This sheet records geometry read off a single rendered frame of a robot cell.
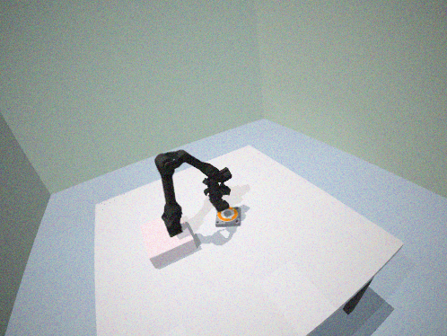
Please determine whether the orange round plate with holes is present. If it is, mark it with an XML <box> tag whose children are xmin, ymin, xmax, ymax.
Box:
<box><xmin>217</xmin><ymin>208</ymin><xmax>238</xmax><ymax>222</ymax></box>

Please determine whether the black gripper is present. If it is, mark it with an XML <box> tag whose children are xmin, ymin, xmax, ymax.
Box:
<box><xmin>204</xmin><ymin>188</ymin><xmax>230</xmax><ymax>212</ymax></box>

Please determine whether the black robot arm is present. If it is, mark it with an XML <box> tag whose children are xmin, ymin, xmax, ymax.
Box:
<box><xmin>154</xmin><ymin>149</ymin><xmax>232</xmax><ymax>237</ymax></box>

